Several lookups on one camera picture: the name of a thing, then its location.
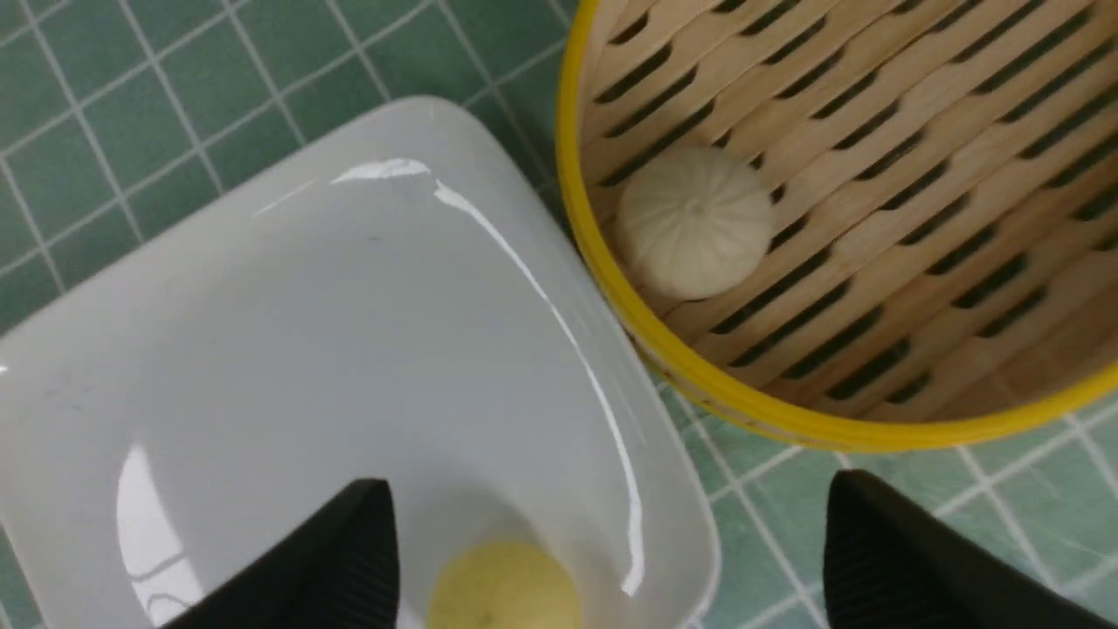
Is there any white steamed bun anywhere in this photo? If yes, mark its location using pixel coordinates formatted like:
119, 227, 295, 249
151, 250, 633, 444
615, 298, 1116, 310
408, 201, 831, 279
614, 146, 777, 301

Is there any yellow rimmed bamboo steamer basket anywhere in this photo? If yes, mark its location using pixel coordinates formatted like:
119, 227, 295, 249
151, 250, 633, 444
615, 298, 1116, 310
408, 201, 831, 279
556, 1, 1115, 452

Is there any green checkered tablecloth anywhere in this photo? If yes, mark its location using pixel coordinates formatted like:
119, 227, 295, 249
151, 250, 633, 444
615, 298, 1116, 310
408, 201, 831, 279
1, 1, 1115, 628

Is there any white square plate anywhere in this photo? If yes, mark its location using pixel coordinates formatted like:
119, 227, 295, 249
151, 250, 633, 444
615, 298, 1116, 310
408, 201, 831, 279
1, 97, 721, 628

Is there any yellow steamed bun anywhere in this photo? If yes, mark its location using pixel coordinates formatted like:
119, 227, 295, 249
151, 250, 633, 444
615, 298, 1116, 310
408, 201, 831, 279
424, 540, 582, 628

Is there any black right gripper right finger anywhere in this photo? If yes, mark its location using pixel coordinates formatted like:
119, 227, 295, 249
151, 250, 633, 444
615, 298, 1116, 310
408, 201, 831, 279
823, 469, 1109, 628

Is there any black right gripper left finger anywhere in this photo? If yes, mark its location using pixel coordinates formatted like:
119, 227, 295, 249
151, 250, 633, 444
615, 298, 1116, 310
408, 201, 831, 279
167, 478, 402, 628

